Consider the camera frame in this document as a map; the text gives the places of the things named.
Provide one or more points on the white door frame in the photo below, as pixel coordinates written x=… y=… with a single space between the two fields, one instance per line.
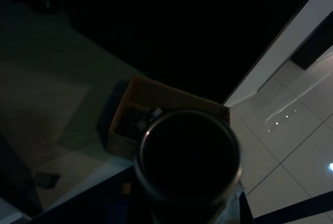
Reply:
x=283 y=39

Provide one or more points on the brown cardboard box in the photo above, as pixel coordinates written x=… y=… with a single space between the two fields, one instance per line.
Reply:
x=166 y=95

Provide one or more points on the small brown tag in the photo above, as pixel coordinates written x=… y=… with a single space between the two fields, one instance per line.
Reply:
x=127 y=188

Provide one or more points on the small dark flat floor object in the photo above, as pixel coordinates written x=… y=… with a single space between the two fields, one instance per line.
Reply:
x=46 y=180

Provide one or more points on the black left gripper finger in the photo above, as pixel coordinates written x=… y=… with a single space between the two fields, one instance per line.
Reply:
x=244 y=209

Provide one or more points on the dark round tube with rim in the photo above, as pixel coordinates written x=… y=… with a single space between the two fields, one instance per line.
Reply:
x=190 y=156

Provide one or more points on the dark clutter in cardboard box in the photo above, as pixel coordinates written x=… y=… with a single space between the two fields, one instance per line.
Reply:
x=134 y=122

